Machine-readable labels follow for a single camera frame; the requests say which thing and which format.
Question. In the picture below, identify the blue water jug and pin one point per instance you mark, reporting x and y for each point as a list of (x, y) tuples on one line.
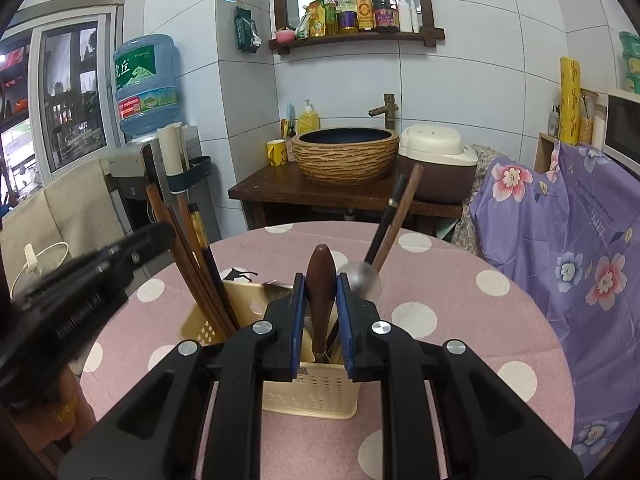
[(145, 85)]

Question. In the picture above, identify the white microwave oven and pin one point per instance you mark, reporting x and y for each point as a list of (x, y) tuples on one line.
[(622, 130)]

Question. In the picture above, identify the dark wooden wall shelf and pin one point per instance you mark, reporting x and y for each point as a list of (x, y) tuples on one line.
[(350, 40)]

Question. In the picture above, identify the beige cloth cover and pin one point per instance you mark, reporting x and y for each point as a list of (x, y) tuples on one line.
[(65, 210)]

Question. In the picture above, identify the glass jar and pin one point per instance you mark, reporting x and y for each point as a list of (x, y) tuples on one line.
[(589, 115)]

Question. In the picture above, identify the bronze faucet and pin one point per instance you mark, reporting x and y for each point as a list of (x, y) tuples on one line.
[(390, 110)]

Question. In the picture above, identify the cream paper roll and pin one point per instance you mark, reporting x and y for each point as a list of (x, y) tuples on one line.
[(172, 155)]

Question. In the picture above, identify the white squeeze bottle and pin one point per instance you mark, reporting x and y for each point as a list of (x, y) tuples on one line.
[(404, 12)]

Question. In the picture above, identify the long dark wooden chopstick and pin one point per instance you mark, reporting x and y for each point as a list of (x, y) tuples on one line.
[(400, 215)]

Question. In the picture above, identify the yellow seasoning packet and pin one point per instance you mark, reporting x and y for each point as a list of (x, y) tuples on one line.
[(316, 20)]

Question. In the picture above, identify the window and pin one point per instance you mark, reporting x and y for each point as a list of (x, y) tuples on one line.
[(70, 100)]

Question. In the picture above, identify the white round fan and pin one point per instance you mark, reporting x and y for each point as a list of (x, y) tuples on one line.
[(47, 262)]

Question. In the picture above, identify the green packet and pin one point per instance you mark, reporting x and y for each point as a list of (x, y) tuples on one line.
[(246, 30)]

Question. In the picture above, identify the orange patterned cloth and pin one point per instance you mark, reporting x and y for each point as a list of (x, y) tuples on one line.
[(60, 410)]

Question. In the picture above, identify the small cooking oil bottle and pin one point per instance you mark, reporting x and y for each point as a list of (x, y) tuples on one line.
[(331, 17)]

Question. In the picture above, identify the dark blue wall holder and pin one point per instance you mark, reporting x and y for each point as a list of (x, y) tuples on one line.
[(197, 172)]

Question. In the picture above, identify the grey patterned cloth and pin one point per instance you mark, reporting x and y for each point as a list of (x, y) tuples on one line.
[(470, 225)]

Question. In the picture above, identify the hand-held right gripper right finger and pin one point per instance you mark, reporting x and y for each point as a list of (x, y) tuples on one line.
[(344, 320)]

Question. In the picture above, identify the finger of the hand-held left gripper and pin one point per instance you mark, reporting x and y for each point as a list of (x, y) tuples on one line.
[(140, 245)]

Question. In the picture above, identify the yellow soap pump bottle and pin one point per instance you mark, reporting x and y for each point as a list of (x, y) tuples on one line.
[(308, 120)]

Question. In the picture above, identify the cream and brown rice cooker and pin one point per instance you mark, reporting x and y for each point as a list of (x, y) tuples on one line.
[(435, 165)]

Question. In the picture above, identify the dark wooden washstand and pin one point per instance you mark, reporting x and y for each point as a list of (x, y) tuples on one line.
[(280, 192)]

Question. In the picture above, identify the purple floral cloth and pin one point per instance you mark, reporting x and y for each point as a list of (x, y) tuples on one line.
[(560, 260)]

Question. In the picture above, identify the pair of brown chopsticks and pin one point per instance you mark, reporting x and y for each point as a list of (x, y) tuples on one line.
[(180, 260)]

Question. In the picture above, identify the small wooden box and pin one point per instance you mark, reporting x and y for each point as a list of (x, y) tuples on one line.
[(546, 152)]

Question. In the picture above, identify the bottle with yellow label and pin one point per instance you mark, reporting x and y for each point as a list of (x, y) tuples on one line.
[(365, 10)]

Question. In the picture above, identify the pink bowl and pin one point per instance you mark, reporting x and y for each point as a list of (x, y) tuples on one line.
[(285, 36)]

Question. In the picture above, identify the black chopstick with metal band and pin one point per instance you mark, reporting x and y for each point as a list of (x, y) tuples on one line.
[(387, 215)]

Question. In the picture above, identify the matte grey spoon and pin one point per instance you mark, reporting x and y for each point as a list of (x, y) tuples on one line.
[(366, 281)]

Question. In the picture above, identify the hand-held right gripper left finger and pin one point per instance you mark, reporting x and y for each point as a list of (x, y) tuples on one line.
[(298, 310)]

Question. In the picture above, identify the yellow roll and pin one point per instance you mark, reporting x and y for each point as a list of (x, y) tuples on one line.
[(570, 100)]

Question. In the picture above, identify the cooking oil bottle purple label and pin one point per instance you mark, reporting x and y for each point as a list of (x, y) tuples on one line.
[(348, 12)]

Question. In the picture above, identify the dark soy sauce bottle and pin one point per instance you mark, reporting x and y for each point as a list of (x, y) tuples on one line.
[(385, 7)]

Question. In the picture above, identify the yellow mug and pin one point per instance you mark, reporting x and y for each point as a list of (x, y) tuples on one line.
[(276, 152)]

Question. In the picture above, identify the water dispenser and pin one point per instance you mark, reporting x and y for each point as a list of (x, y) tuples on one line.
[(130, 185)]

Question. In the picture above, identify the cream plastic utensil holder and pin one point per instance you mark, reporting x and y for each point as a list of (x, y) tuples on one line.
[(310, 390)]

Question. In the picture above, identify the woven pattern wash basin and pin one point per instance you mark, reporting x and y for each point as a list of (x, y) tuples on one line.
[(345, 157)]

